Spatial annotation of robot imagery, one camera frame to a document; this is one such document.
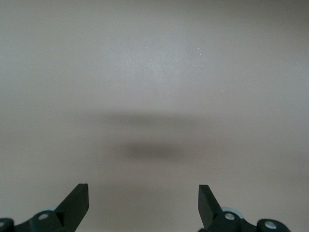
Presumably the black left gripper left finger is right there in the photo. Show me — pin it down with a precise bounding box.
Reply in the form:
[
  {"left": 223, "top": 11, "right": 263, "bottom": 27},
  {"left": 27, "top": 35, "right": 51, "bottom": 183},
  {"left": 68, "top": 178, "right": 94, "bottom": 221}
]
[{"left": 0, "top": 183, "right": 89, "bottom": 232}]

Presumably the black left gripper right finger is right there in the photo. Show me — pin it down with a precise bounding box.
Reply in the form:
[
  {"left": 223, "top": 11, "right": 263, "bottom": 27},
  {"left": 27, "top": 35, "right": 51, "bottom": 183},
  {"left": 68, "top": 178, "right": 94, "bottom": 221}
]
[{"left": 198, "top": 185, "right": 290, "bottom": 232}]

